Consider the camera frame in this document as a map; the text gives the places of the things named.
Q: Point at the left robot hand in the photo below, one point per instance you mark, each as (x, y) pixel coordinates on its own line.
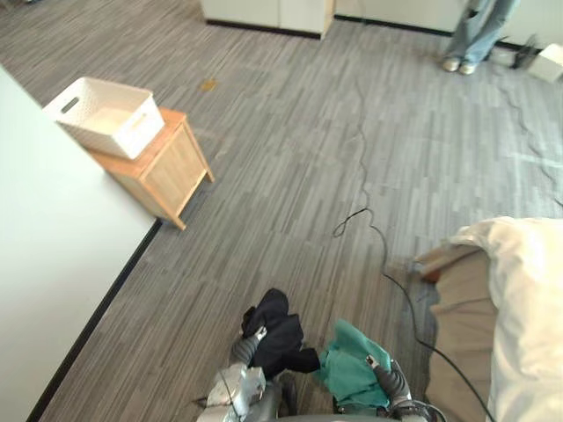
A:
(246, 349)

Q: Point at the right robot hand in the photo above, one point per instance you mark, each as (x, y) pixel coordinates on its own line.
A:
(389, 376)

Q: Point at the teal cloth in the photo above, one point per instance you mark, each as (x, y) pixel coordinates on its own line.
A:
(352, 365)

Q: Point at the black cloth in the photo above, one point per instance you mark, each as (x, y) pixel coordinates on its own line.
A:
(283, 334)

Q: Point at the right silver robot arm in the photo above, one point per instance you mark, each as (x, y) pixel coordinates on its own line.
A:
(409, 409)

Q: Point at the tan bed sheet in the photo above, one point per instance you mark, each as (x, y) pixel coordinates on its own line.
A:
(466, 316)

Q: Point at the white plastic laundry basket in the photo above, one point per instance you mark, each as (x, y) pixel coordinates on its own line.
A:
(132, 132)

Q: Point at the wooden nightstand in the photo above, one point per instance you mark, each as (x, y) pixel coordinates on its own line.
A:
(169, 169)

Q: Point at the white cabinet with wooden edge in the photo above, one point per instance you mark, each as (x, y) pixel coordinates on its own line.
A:
(264, 13)

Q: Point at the white box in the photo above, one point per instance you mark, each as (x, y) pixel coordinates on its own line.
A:
(547, 63)

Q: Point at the small black device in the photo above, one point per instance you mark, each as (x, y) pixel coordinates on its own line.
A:
(525, 53)

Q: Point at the person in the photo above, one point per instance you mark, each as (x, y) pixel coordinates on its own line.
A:
(477, 31)

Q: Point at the wide white cabinet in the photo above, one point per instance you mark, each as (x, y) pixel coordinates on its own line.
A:
(396, 11)

